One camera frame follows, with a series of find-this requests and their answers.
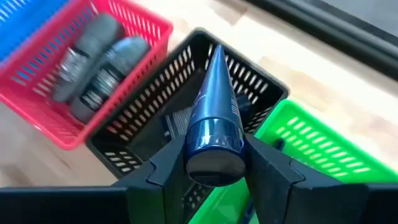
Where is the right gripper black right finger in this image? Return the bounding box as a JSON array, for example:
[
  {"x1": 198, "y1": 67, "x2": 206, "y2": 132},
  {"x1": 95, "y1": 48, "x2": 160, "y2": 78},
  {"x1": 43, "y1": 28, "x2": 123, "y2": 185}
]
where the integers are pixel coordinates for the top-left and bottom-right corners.
[{"x1": 244, "y1": 133, "x2": 398, "y2": 224}]

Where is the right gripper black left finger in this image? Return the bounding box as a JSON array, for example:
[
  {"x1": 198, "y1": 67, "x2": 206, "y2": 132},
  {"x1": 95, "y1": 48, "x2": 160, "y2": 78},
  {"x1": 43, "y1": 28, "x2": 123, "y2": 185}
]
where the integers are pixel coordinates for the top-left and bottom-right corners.
[{"x1": 0, "y1": 134, "x2": 188, "y2": 224}]

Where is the green plastic basket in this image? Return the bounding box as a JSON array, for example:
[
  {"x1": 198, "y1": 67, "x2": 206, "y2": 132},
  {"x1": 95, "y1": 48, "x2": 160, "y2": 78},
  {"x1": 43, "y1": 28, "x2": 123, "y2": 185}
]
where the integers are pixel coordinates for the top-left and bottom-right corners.
[{"x1": 188, "y1": 98, "x2": 398, "y2": 224}]

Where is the black plastic basket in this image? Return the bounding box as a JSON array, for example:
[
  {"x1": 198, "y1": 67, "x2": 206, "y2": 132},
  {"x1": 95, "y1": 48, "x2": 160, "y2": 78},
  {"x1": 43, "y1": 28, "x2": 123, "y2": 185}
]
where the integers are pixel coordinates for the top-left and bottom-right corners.
[{"x1": 85, "y1": 27, "x2": 290, "y2": 220}]

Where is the dark grey roll-on deodorant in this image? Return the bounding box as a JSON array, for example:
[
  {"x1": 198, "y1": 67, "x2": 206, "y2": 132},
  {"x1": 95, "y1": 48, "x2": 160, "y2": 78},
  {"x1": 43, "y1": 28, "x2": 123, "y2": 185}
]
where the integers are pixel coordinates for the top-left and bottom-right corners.
[
  {"x1": 50, "y1": 12, "x2": 126, "y2": 104},
  {"x1": 69, "y1": 36, "x2": 150, "y2": 124}
]

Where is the red plastic basket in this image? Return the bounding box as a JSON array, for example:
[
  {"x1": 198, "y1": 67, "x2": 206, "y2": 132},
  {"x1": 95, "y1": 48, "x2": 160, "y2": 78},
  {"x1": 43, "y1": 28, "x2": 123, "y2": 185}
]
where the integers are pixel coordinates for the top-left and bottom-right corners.
[{"x1": 0, "y1": 0, "x2": 174, "y2": 151}]

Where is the blue plastic basket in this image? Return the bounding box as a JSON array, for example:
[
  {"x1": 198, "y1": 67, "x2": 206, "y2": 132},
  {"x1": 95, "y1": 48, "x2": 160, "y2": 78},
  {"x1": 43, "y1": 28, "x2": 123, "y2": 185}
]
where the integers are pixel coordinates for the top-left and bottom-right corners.
[{"x1": 0, "y1": 0, "x2": 70, "y2": 62}]

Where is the black table edge rail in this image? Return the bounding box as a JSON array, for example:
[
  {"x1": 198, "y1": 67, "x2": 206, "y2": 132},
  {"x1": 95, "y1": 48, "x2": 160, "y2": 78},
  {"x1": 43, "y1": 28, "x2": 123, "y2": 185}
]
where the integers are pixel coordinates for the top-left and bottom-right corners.
[{"x1": 244, "y1": 0, "x2": 398, "y2": 81}]

